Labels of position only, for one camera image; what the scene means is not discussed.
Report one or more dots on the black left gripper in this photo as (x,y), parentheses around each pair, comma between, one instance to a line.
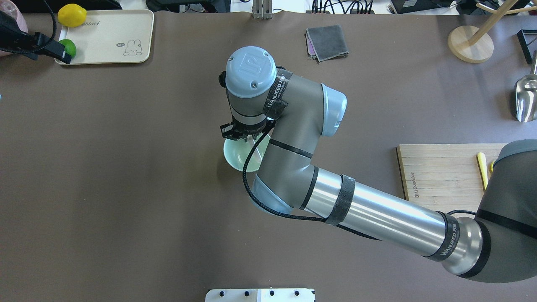
(9,29)

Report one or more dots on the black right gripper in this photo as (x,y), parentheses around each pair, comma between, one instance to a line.
(250,130)

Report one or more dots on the green bowl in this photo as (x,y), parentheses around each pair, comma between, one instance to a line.
(236,152)

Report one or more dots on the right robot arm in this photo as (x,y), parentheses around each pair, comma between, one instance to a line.
(318,165)

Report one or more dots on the pink bowl with ice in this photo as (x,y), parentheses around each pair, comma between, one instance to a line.
(10,15)

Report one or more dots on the lime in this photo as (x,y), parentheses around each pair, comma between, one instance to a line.
(69,46)

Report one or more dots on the yellow lemon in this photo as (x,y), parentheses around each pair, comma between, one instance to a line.
(72,15)

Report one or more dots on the beige tray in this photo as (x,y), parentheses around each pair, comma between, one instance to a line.
(112,36)

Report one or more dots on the grey folded cloth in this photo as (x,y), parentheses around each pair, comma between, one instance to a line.
(326,43)

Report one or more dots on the bamboo cutting board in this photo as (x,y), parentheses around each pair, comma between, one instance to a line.
(444,177)

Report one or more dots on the yellow plastic knife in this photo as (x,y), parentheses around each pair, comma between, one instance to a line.
(483,168)

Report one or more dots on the wooden cup tree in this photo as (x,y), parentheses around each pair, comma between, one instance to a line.
(472,44)

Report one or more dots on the steel scoop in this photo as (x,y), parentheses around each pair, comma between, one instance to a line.
(526,95)

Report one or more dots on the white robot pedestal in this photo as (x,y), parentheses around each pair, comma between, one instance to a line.
(292,294)

